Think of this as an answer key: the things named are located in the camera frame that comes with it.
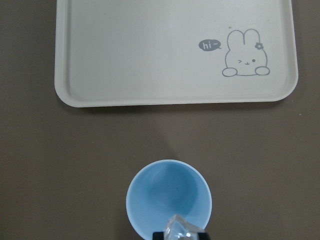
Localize cream rabbit tray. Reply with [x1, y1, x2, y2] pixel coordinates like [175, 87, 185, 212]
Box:
[54, 0, 299, 108]

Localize light blue cup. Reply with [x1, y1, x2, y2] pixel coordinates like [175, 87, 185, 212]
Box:
[125, 159, 213, 240]

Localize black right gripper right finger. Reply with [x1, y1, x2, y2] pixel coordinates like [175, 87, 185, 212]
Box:
[197, 230, 210, 240]

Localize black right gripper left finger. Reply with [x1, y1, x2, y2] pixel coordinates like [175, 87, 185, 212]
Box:
[152, 231, 165, 240]

